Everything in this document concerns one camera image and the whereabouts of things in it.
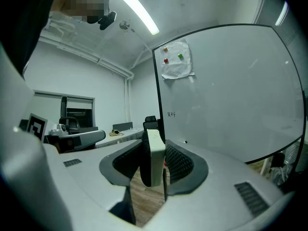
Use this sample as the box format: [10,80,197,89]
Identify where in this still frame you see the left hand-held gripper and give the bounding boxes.
[26,113,106,154]

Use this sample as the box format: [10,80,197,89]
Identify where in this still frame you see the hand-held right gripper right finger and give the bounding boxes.
[144,140,295,231]

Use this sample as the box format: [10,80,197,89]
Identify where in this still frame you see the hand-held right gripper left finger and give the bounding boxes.
[44,139,145,226]

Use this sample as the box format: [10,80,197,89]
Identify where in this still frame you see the white block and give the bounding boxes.
[141,128,167,188]

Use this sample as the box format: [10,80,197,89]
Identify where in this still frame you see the black framed whiteboard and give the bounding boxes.
[151,24,308,165]

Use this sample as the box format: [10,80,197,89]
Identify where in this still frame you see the black mesh office chair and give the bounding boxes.
[142,115,160,132]
[59,116,80,134]

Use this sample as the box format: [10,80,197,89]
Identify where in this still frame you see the dark window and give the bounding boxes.
[33,90,94,129]

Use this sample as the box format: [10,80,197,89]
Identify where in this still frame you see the curved white desk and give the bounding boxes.
[96,128,145,149]

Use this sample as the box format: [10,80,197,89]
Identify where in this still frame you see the dark desk partition panel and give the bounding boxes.
[112,121,133,132]

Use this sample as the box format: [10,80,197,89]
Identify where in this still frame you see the clear plastic bag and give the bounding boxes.
[270,164,293,186]

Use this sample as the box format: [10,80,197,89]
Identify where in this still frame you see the black bag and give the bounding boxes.
[269,152,286,168]

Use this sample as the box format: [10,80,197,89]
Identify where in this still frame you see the white ceiling pipes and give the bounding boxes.
[38,36,154,124]

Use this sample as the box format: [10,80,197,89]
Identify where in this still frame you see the crumpled white paper sheet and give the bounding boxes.
[160,39,195,80]

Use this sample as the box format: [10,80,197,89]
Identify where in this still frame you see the person's dark clothing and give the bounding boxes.
[0,0,61,79]

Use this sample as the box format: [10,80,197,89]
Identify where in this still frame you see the white ceiling light bar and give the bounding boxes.
[275,0,289,26]
[115,0,160,36]

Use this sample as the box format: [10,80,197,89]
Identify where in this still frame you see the person's head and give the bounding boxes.
[51,0,111,24]

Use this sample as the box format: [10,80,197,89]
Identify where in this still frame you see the black head-mounted camera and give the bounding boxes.
[98,11,117,31]

